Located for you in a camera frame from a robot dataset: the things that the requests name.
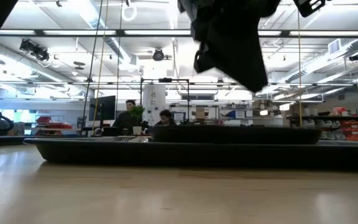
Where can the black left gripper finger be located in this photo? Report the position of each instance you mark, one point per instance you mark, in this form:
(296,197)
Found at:
(235,53)

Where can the dark grey round plate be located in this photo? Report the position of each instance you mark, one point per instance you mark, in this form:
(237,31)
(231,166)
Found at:
(235,135)

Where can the black rectangular serving tray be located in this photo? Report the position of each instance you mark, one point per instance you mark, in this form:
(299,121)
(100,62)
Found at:
(179,154)

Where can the red flat tray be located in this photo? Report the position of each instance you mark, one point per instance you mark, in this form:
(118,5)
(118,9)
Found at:
(60,126)

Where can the blue box with white label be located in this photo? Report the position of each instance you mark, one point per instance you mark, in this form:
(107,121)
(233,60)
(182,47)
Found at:
(233,114)

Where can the black ceiling fixture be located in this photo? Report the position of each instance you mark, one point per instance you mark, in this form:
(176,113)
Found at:
(356,56)

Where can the brown cardboard box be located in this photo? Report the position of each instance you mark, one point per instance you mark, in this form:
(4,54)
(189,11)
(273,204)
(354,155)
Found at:
(200,113)

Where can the white cylindrical tank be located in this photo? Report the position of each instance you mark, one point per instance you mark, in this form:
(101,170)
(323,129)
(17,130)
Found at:
(153,102)

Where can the green potted plant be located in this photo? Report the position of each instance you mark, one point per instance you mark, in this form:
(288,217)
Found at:
(137,112)

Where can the white plant pot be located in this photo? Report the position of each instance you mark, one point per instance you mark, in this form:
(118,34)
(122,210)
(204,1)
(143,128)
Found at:
(137,130)

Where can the black computer monitor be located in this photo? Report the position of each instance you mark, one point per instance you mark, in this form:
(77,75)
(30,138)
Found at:
(102,108)

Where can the red storage box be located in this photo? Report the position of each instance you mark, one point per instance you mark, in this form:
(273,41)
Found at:
(43,120)

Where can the black overhead frame beam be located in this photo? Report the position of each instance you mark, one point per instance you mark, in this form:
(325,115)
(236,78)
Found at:
(154,36)

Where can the round black ceiling camera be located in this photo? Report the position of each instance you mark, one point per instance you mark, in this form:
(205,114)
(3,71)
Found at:
(158,55)

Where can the black ceiling camera cluster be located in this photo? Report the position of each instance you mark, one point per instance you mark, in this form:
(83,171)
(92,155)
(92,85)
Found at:
(34,51)

